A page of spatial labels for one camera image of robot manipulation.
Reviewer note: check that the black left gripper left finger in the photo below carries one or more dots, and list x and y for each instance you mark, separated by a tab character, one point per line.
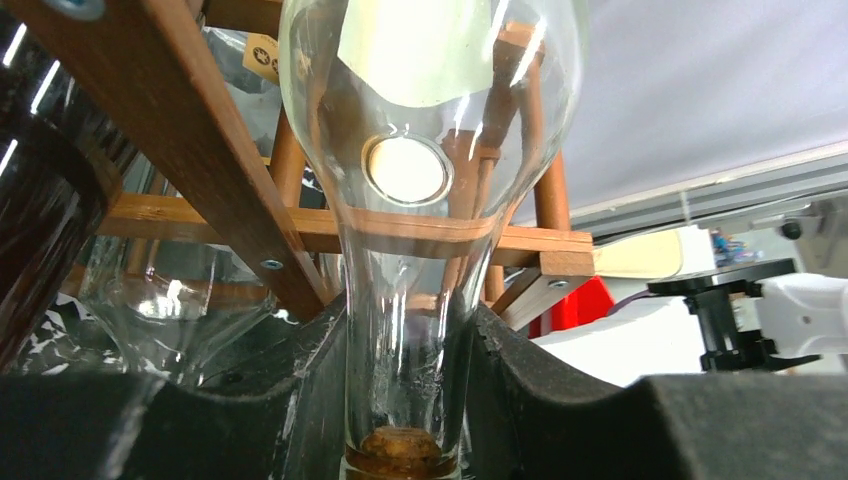
271	411

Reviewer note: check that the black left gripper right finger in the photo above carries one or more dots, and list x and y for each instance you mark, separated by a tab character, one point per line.
532	416

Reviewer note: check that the dark green wine bottle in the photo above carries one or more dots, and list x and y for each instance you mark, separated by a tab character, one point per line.
62	166

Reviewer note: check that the clear glass bottle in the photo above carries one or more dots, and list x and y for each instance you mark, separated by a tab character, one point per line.
426	124

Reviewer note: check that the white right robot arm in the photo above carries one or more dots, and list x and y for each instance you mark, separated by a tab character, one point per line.
763	317

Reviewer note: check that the clear empty bottle in rack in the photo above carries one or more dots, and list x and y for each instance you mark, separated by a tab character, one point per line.
171	306

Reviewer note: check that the wooden wine rack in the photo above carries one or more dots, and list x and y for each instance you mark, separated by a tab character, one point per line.
147	65

